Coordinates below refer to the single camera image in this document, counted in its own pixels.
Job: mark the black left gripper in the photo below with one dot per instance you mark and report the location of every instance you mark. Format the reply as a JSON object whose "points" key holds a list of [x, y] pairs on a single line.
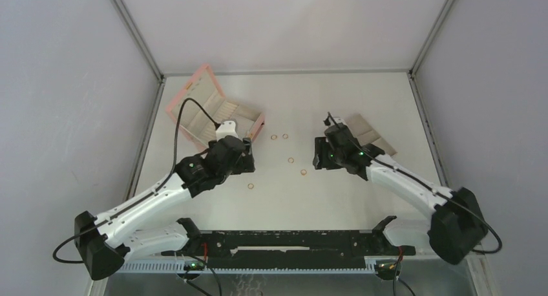
{"points": [[245, 163]]}

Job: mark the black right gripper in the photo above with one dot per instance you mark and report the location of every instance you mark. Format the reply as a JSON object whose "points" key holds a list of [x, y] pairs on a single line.
{"points": [[321, 145]]}

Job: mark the pink jewelry box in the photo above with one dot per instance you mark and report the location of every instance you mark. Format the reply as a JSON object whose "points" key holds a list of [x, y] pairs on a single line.
{"points": [[204, 87]]}

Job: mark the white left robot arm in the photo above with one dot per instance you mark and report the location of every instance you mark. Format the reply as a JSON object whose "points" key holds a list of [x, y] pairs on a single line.
{"points": [[108, 240]]}

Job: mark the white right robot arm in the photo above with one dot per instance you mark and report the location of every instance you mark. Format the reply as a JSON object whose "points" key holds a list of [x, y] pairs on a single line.
{"points": [[455, 223]]}

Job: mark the pink jewelry drawer tray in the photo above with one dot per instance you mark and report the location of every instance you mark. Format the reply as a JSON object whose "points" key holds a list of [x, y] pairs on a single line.
{"points": [[366, 134]]}

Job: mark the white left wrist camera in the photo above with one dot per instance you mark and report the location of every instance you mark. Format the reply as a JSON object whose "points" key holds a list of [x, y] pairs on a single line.
{"points": [[226, 128]]}

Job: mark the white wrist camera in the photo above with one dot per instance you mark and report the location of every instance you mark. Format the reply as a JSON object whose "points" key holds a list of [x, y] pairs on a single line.
{"points": [[335, 122], [226, 128]]}

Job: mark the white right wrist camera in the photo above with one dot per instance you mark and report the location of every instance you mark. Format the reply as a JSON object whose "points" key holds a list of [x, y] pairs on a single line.
{"points": [[335, 122]]}

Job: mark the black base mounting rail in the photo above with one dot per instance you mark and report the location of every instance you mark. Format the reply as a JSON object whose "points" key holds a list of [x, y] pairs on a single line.
{"points": [[300, 250]]}

